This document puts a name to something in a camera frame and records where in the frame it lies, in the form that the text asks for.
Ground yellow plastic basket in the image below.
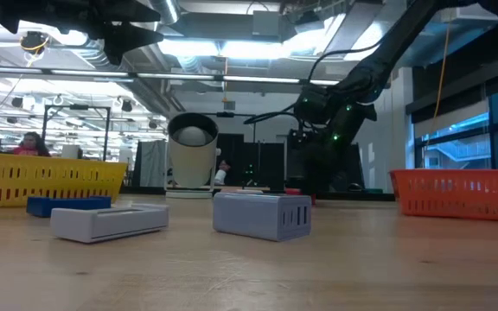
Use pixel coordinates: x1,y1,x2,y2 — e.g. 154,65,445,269
0,151,129,208

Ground yellow cable reel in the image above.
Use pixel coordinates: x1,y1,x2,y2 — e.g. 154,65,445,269
18,29,51,56

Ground long ceiling light bar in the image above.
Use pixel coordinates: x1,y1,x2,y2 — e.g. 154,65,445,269
0,64,345,90

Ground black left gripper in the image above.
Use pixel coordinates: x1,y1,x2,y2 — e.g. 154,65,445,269
0,0,165,67

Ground red square box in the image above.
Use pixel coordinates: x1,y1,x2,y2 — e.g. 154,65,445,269
284,187,317,206

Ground grey ceiling box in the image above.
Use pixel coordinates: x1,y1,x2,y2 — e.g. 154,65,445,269
251,10,282,38

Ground white digital timer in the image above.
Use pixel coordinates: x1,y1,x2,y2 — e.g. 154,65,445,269
49,203,170,244

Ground black partition screens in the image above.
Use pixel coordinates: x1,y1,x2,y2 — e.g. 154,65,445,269
216,132,366,192

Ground white cylinder with black rim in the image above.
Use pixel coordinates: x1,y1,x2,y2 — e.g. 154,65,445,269
164,111,220,200

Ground orange plastic basket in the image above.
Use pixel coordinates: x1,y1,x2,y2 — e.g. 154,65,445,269
388,168,498,223

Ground black camera stand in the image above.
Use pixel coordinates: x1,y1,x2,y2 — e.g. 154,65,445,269
205,111,259,191

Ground lavender wall charger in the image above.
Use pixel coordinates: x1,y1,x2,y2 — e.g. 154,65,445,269
212,192,313,243

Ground grey hanging cloth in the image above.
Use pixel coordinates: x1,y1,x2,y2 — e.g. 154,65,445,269
132,139,169,188

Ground black-framed window wall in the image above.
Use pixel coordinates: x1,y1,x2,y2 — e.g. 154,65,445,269
406,64,498,170

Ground blue digital timer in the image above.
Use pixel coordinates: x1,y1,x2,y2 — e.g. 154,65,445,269
25,195,112,219

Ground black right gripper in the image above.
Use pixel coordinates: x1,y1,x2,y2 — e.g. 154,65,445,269
291,102,379,194

